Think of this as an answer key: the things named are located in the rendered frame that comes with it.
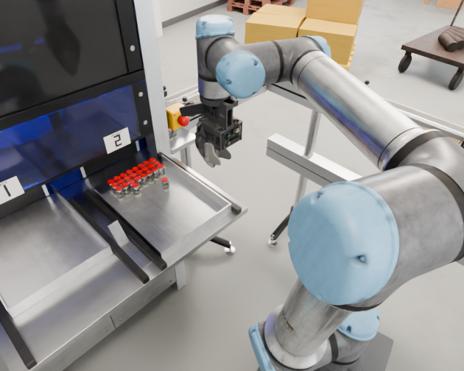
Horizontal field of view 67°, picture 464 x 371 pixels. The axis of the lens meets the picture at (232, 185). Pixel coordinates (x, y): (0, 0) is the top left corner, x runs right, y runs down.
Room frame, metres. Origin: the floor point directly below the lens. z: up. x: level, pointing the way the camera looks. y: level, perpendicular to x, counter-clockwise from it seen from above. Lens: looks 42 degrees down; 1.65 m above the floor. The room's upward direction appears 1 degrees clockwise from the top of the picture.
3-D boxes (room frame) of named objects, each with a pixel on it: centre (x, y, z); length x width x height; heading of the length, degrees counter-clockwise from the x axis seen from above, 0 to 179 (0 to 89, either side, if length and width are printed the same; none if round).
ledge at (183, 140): (1.15, 0.23, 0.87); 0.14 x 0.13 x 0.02; 47
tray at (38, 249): (0.60, 0.53, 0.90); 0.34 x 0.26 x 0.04; 47
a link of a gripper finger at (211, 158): (0.69, 0.05, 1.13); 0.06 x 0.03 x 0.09; 47
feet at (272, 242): (1.50, -0.40, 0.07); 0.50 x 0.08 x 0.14; 137
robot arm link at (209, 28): (0.70, 0.04, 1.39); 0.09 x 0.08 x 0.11; 23
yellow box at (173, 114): (1.11, 0.21, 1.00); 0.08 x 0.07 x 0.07; 47
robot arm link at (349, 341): (0.36, -0.24, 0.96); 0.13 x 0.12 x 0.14; 113
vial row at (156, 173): (0.85, 0.29, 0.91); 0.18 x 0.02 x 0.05; 136
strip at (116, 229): (0.59, 0.27, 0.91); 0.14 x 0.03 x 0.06; 48
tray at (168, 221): (0.77, 0.21, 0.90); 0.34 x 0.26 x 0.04; 46
